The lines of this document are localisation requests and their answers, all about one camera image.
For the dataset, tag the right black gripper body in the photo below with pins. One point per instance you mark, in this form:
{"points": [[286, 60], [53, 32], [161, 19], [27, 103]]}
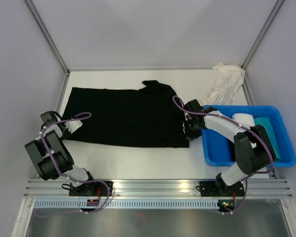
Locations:
{"points": [[192, 131]]}

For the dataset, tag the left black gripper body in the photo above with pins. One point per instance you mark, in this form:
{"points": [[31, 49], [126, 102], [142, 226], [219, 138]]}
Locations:
{"points": [[66, 134]]}

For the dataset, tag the black t-shirt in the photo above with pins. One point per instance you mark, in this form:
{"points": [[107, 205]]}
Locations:
{"points": [[144, 118]]}

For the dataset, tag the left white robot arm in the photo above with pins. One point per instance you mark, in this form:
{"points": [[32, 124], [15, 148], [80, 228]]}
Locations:
{"points": [[52, 159]]}

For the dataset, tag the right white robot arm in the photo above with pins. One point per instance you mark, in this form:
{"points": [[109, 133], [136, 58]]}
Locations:
{"points": [[252, 147]]}

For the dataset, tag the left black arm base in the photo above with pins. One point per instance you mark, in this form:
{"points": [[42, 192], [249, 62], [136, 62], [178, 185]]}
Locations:
{"points": [[94, 189]]}

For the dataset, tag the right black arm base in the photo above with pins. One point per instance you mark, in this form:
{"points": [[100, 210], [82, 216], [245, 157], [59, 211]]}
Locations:
{"points": [[214, 189]]}

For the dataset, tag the blue plastic bin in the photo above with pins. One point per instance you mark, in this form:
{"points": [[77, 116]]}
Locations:
{"points": [[218, 150]]}

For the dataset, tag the rolled white t-shirt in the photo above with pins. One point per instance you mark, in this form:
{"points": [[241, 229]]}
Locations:
{"points": [[244, 119]]}

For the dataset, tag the crumpled cream t-shirt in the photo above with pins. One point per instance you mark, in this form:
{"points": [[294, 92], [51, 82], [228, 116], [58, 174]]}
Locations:
{"points": [[226, 85]]}

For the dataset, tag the rolled teal t-shirt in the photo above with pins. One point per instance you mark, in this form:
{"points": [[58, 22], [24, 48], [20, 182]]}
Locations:
{"points": [[266, 123]]}

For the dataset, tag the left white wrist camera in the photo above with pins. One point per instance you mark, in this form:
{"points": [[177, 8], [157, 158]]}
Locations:
{"points": [[73, 126]]}

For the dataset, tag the aluminium mounting rail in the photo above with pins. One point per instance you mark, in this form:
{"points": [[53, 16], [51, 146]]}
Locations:
{"points": [[161, 189]]}

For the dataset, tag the right aluminium frame post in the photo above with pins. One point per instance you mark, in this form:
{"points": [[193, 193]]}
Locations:
{"points": [[263, 31]]}

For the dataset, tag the aluminium frame post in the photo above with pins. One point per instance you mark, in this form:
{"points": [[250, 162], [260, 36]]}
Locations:
{"points": [[263, 31], [47, 36]]}

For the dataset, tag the slotted white cable duct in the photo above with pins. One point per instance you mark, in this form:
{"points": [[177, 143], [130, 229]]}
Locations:
{"points": [[128, 203]]}

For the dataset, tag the left aluminium frame post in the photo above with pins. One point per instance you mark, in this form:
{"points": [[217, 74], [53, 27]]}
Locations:
{"points": [[47, 36]]}

